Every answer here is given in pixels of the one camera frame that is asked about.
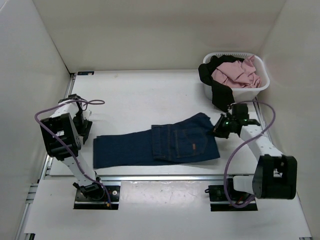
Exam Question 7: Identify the dark blue denim trousers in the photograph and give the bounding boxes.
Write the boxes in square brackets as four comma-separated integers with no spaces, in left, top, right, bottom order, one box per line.
[93,112,220,169]

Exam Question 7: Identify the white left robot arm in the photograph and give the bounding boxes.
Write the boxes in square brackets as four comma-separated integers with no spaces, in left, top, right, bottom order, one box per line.
[34,94,105,200]

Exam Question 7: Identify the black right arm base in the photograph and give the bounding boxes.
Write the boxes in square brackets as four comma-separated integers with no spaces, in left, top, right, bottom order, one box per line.
[204,185,258,212]

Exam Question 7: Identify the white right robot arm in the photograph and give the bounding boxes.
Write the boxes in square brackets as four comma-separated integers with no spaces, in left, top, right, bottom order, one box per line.
[212,102,298,208]

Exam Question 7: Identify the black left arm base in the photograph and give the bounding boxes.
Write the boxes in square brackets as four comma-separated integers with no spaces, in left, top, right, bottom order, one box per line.
[72,182,121,210]

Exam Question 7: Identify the black garment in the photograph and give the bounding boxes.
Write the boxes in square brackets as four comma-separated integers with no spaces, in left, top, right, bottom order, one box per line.
[198,55,245,113]

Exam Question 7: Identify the white plastic laundry basket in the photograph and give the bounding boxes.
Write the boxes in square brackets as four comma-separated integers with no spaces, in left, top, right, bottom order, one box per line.
[203,52,270,102]

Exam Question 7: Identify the pink garment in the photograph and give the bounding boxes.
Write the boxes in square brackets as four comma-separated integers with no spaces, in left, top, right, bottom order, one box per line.
[211,55,261,89]

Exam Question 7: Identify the blue corner label sticker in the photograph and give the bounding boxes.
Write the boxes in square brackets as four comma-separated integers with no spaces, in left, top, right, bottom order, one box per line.
[77,71,95,76]

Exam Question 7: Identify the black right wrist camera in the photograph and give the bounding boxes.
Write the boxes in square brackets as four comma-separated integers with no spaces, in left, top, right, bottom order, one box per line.
[231,103,249,120]

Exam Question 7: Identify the aluminium front frame rail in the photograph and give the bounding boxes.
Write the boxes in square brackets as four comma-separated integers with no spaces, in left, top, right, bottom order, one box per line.
[100,174,224,182]

